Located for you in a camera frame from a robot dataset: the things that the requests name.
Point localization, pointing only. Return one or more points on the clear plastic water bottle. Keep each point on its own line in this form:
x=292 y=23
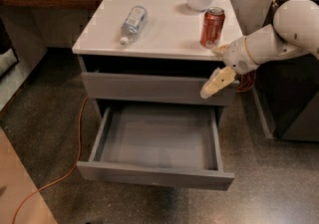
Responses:
x=133 y=25

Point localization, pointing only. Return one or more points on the grey drawer cabinet white top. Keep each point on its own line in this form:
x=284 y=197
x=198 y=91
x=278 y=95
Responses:
x=168 y=44

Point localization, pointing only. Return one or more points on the red coke can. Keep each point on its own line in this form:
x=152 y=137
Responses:
x=212 y=26

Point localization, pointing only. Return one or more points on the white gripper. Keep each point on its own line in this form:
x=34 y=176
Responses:
x=237 y=55

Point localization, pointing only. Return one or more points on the grey drawer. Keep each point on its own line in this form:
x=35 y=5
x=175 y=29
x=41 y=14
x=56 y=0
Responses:
x=163 y=145
x=155 y=89

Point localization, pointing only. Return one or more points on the grey top drawer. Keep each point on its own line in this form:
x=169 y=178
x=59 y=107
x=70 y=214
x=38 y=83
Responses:
x=155 y=89

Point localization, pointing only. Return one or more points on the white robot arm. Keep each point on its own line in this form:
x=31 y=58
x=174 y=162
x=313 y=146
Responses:
x=294 y=32

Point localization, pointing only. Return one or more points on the grey cushion at left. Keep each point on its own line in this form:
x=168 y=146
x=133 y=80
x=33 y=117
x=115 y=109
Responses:
x=7 y=61

